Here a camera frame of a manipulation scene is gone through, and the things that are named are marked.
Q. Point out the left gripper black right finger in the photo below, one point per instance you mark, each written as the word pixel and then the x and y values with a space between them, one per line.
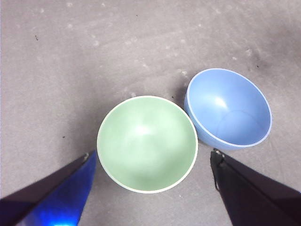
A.
pixel 254 195

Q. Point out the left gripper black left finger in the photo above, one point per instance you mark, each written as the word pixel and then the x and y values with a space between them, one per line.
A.
pixel 51 197

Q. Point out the green ribbed bowl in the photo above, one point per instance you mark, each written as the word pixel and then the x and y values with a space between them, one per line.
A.
pixel 147 144

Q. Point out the blue ribbed bowl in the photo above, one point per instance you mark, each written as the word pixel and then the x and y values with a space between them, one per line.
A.
pixel 231 110

